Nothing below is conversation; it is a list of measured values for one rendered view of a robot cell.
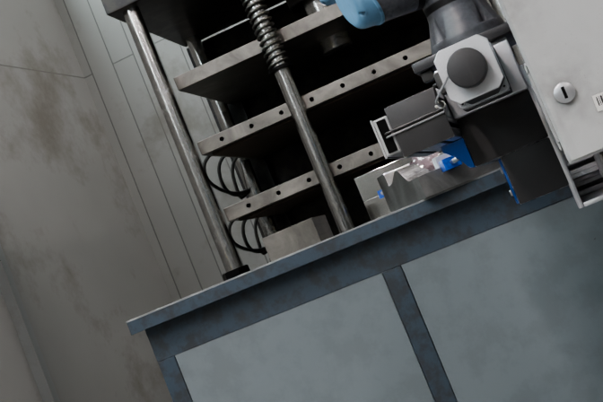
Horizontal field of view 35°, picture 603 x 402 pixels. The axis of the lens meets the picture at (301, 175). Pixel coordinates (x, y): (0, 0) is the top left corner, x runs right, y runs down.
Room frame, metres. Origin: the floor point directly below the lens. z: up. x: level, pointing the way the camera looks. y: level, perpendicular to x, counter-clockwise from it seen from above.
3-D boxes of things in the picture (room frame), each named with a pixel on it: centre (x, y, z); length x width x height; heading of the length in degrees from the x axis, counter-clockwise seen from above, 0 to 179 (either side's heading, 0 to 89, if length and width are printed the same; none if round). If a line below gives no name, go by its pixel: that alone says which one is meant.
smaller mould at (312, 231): (2.66, 0.07, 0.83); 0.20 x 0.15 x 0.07; 169
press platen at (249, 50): (3.56, -0.32, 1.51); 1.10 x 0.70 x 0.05; 79
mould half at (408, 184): (2.51, -0.35, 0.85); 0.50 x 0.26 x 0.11; 6
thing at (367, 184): (3.42, -0.34, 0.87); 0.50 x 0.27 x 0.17; 169
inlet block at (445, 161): (2.24, -0.34, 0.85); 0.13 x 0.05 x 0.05; 6
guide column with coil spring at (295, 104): (3.20, -0.07, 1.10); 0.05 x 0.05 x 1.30
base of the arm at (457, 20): (1.85, -0.40, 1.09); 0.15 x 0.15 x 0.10
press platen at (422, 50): (3.55, -0.31, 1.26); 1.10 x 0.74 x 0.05; 79
